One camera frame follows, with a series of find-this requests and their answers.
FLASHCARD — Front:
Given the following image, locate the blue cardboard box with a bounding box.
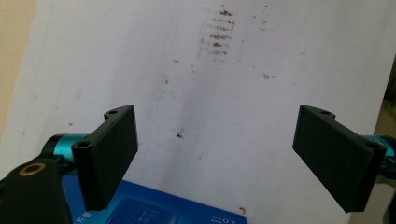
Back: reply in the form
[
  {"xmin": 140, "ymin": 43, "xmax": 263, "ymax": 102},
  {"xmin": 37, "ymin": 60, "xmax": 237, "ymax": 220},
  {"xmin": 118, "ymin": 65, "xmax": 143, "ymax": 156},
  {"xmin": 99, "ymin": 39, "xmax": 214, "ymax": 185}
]
[{"xmin": 61, "ymin": 173, "xmax": 250, "ymax": 224}]

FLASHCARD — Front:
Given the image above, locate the white table mat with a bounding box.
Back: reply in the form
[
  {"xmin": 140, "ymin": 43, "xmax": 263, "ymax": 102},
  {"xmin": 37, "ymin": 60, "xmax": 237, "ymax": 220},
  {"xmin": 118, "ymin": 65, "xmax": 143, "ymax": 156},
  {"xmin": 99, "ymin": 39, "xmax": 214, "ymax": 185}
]
[{"xmin": 0, "ymin": 0, "xmax": 396, "ymax": 224}]

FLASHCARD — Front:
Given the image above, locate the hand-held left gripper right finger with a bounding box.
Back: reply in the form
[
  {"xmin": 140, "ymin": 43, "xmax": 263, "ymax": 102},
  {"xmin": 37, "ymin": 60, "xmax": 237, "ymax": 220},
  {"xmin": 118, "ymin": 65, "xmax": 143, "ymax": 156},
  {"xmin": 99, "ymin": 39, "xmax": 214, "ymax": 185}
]
[{"xmin": 291, "ymin": 104, "xmax": 388, "ymax": 214}]

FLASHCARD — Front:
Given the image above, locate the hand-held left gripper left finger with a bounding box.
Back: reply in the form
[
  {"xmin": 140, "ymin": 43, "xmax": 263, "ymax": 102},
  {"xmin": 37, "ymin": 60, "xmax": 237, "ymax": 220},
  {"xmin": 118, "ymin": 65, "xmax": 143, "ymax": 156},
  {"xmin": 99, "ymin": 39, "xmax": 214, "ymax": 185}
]
[{"xmin": 71, "ymin": 104, "xmax": 139, "ymax": 212}]

